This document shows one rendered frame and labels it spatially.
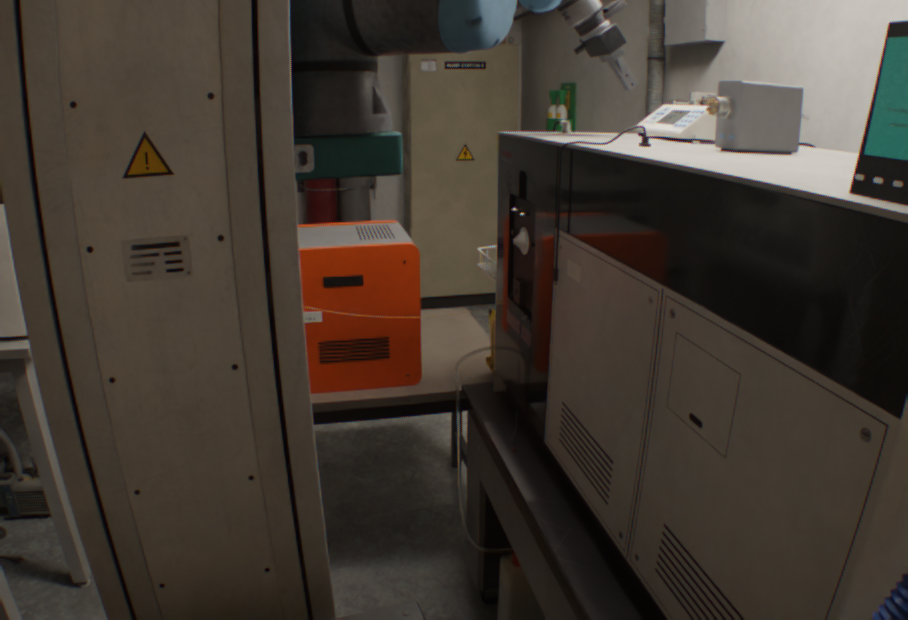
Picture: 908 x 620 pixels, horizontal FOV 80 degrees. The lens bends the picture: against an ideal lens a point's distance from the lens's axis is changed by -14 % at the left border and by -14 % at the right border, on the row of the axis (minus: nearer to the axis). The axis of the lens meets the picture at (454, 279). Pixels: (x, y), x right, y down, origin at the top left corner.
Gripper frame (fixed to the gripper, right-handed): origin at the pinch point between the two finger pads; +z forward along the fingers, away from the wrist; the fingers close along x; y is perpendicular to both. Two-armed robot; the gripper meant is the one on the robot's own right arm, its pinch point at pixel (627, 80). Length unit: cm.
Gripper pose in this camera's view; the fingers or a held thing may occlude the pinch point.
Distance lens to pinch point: 149.6
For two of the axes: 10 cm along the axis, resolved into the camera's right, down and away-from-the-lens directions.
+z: 5.9, 7.5, 3.0
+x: 1.4, 2.7, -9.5
